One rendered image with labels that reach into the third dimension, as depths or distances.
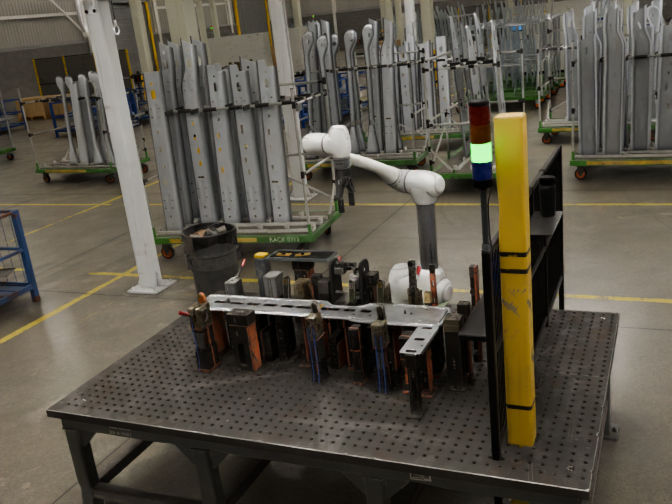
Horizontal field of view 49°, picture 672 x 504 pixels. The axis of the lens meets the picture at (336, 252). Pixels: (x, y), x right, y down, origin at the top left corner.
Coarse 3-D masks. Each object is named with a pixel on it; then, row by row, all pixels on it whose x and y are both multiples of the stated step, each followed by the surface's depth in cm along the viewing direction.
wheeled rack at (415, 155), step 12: (408, 60) 1027; (420, 60) 1088; (300, 72) 1122; (312, 72) 1116; (408, 72) 1033; (348, 108) 1175; (360, 108) 1167; (300, 120) 1140; (372, 156) 1126; (384, 156) 1097; (396, 156) 1088; (408, 156) 1081; (420, 156) 1089; (324, 168) 1217; (408, 168) 1089
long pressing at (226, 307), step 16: (224, 304) 395; (240, 304) 392; (272, 304) 388; (288, 304) 385; (304, 304) 382; (368, 304) 372; (384, 304) 370; (400, 304) 367; (352, 320) 357; (368, 320) 354; (400, 320) 349; (416, 320) 347; (432, 320) 345
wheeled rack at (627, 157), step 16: (656, 32) 945; (656, 96) 972; (656, 112) 977; (576, 160) 951; (592, 160) 942; (608, 160) 933; (624, 160) 925; (640, 160) 916; (656, 160) 908; (576, 176) 966
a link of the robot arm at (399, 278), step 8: (400, 264) 431; (392, 272) 427; (400, 272) 424; (392, 280) 427; (400, 280) 423; (408, 280) 422; (392, 288) 428; (400, 288) 424; (392, 296) 430; (400, 296) 426
